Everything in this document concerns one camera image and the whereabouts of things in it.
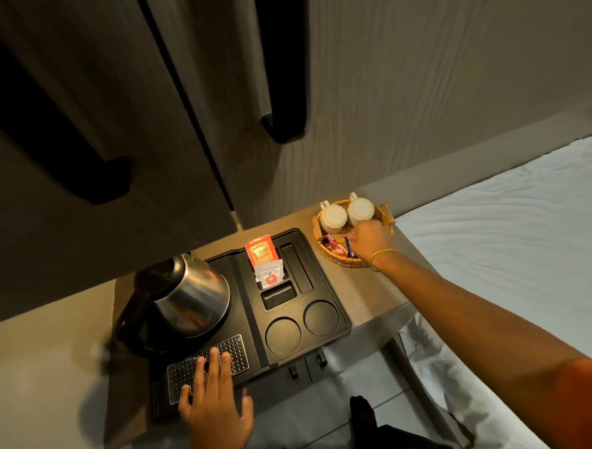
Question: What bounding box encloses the round wicker basket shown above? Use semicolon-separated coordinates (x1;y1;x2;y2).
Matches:
311;199;397;268

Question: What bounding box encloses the yellow wristband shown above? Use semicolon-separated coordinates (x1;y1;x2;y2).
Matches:
369;249;399;273

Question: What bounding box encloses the orange tea bag packet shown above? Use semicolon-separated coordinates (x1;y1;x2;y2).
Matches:
245;234;279;272

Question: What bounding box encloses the perforated metal drip grate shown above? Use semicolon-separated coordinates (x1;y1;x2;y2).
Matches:
166;334;250;406

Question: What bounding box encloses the grey bedside table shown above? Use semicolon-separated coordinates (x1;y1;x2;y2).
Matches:
103;204;447;449

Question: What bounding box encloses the person's dark trouser leg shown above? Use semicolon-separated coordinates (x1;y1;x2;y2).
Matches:
349;395;455;449

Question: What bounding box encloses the person's left hand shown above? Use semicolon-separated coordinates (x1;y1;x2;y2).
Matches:
178;347;254;449

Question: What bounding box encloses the white sachet with red mark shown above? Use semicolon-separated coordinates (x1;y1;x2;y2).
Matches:
254;259;286;290

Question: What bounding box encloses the white bed sheet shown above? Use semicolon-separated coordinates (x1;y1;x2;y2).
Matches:
394;136;592;449

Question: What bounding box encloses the black wardrobe door handle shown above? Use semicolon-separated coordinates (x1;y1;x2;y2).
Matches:
0;42;133;206
255;0;309;144

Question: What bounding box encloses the grey wooden wardrobe door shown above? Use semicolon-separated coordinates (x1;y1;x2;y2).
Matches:
147;0;592;230
0;0;239;323

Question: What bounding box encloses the black plastic serving tray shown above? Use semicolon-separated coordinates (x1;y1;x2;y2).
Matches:
150;228;352;420

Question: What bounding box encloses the person's right hand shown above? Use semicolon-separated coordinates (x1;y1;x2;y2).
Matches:
350;220;398;272

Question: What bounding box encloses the stainless steel electric kettle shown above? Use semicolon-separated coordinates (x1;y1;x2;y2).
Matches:
115;253;231;360

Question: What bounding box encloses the white ceramic cup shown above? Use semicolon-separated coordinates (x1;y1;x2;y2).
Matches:
318;200;348;235
346;192;376;227

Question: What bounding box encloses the person's right forearm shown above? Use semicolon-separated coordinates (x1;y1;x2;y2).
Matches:
371;252;592;449

